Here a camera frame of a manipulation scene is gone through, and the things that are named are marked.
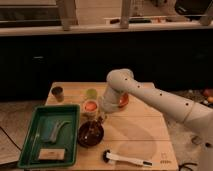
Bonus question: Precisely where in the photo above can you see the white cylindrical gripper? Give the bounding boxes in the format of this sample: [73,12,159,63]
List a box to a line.
[97,86,120,122]

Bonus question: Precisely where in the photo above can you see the dark purple grapes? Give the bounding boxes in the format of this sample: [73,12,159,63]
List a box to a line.
[96,121,103,129]

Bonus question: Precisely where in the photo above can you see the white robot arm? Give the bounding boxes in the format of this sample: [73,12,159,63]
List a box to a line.
[99,69,213,171]

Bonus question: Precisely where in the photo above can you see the dark purple bowl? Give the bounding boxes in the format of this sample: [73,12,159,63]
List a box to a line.
[78,121,104,148]

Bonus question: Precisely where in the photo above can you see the orange bowl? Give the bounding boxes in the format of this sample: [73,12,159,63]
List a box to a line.
[118,93,129,108]

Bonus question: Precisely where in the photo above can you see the cup with orange contents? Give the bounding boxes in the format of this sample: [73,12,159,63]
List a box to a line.
[82,100,98,116]

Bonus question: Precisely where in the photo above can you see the light green cup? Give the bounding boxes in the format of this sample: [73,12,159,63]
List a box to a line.
[86,88,97,100]

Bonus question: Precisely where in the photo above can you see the green plastic tray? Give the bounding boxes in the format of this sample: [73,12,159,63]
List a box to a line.
[18,105,80,169]

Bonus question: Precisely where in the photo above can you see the grey curved tool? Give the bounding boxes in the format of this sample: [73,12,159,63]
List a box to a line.
[49,121,69,143]

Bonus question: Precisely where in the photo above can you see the dark brown cup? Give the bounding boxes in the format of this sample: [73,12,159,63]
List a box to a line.
[51,86,64,102]

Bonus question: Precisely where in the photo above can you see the tan rectangular sponge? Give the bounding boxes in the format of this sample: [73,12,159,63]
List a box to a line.
[38,148,65,160]

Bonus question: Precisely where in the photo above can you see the white handled dish brush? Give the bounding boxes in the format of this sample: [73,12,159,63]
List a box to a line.
[103,150,153,167]

